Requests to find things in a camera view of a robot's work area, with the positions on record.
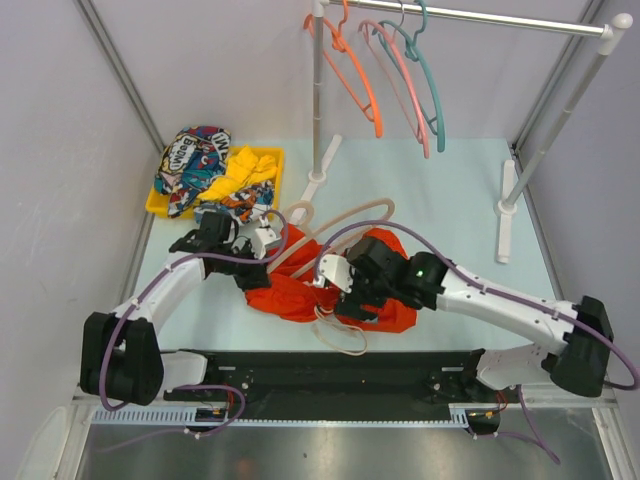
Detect white clothes rack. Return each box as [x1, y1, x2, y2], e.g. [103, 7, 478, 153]
[287, 0, 634, 264]

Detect orange shorts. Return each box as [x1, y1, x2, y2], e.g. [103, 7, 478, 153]
[245, 240, 417, 334]

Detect yellow shorts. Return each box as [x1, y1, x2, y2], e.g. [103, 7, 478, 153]
[197, 145, 264, 202]

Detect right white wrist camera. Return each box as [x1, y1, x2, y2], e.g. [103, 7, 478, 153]
[313, 254, 354, 293]

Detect white slotted cable duct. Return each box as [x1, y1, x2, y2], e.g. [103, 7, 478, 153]
[91, 406, 484, 429]

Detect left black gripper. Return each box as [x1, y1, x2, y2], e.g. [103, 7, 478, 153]
[213, 238, 271, 292]

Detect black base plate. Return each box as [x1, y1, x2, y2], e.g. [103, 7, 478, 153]
[164, 350, 514, 422]

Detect orange hanger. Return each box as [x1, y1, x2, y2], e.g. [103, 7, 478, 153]
[303, 1, 384, 138]

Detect comic print shorts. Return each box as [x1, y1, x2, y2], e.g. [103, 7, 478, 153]
[152, 126, 272, 224]

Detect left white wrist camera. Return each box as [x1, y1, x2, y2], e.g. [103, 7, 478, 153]
[250, 218, 282, 259]

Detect teal hanger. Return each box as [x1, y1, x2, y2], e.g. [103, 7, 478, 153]
[378, 0, 446, 153]

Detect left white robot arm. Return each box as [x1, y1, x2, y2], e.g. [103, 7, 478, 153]
[79, 211, 286, 411]

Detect beige hanger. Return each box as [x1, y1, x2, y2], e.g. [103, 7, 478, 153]
[266, 197, 396, 280]

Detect pink hanger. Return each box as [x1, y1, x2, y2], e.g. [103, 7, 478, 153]
[358, 1, 446, 159]

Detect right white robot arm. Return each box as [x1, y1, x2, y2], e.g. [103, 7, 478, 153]
[318, 237, 613, 401]

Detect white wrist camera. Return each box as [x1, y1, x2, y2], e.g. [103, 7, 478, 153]
[313, 254, 354, 293]
[250, 218, 282, 259]

